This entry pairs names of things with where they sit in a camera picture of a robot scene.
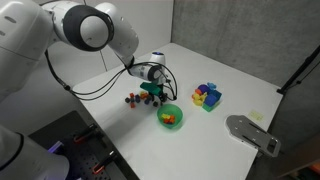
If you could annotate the yellow sticky note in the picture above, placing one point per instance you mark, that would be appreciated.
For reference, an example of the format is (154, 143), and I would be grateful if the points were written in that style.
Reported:
(255, 115)

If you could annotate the orange block on table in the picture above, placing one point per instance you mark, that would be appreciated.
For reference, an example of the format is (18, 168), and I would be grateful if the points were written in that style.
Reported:
(143, 96)

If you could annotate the green plastic bowl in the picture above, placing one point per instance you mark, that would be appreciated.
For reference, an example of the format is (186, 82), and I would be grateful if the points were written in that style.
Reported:
(170, 109)

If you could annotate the blue block on table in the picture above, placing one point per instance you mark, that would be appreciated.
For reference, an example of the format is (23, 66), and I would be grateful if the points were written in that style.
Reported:
(147, 101)

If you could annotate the red block on table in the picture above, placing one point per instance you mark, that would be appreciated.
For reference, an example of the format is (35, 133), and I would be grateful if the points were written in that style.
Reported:
(132, 105)

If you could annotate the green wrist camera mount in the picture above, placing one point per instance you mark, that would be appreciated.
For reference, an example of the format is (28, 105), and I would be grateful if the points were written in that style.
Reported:
(151, 88)

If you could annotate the black tripod leg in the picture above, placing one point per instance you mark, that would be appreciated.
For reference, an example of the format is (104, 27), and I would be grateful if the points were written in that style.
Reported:
(299, 71)

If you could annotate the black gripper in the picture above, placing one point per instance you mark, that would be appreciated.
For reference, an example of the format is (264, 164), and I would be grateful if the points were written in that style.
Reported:
(162, 96)

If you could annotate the black orange clamp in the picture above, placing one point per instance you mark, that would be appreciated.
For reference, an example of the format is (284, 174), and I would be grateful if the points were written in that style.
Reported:
(85, 134)
(102, 164)

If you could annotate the dark grey block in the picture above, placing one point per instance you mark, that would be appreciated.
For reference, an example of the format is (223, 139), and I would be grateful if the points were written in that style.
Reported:
(127, 100)

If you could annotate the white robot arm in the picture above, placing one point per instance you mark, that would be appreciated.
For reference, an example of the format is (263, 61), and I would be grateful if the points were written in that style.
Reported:
(27, 31)

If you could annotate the black perforated base board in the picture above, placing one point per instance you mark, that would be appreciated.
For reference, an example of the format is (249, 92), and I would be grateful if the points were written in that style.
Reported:
(58, 137)

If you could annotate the black orange clamp front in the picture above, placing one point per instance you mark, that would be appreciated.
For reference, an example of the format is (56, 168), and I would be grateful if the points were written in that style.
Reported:
(102, 164)

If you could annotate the black orange clamp rear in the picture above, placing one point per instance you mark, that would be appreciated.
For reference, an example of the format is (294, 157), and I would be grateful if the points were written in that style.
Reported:
(85, 134)

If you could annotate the green box of toys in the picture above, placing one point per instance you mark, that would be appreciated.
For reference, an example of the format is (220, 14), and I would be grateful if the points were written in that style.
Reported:
(206, 96)

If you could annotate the grey metal mounting plate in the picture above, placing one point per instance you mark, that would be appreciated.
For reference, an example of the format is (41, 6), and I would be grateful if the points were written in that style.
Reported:
(242, 128)

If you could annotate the blocks inside bowl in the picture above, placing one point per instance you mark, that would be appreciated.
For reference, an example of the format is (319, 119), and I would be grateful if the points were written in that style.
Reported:
(168, 119)

